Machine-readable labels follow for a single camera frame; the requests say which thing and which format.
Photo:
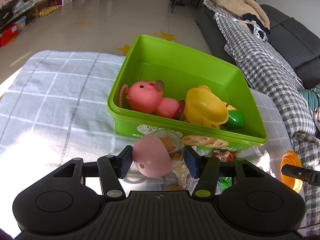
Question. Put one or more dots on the dark grey sofa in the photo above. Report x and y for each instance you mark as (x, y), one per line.
(292, 40)

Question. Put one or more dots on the red box on floor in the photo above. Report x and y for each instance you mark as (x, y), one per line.
(8, 34)

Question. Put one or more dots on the grey checked tablecloth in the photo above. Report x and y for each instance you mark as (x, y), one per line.
(55, 110)

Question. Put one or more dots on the pale starfish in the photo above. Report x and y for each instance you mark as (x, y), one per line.
(183, 176)

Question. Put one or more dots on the beige plush blanket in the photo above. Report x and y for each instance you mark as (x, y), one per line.
(241, 7)

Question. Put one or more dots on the small cartoon figurine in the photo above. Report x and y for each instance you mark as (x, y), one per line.
(226, 157)

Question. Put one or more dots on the checked grey blanket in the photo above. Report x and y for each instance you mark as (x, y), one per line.
(268, 72)

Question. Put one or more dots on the purple toy grapes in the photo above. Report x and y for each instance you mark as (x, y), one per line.
(225, 182)

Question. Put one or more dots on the yellow toy on floor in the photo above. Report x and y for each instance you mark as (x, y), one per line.
(47, 10)

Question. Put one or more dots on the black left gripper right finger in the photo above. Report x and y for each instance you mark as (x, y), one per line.
(205, 168)

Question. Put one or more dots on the toy corn cob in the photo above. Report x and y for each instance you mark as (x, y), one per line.
(235, 117)

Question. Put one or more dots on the yellow toy pot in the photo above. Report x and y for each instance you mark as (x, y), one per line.
(204, 108)

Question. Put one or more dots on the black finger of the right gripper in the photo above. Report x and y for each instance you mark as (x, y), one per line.
(306, 175)

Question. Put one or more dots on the teal patterned pillow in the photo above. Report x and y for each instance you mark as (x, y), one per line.
(312, 97)

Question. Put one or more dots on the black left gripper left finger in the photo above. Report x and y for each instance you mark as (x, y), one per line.
(111, 169)

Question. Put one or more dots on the pink capsule toy egg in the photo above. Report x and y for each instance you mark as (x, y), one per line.
(158, 153)

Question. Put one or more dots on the green plastic cookie box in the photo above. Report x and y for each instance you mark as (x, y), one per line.
(182, 68)

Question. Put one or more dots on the amber rubber hand toy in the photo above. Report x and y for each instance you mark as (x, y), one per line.
(172, 188)

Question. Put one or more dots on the pink rubber pig toy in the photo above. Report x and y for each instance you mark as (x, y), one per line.
(147, 97)

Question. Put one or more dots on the white printed carton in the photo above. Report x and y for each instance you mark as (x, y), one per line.
(59, 3)

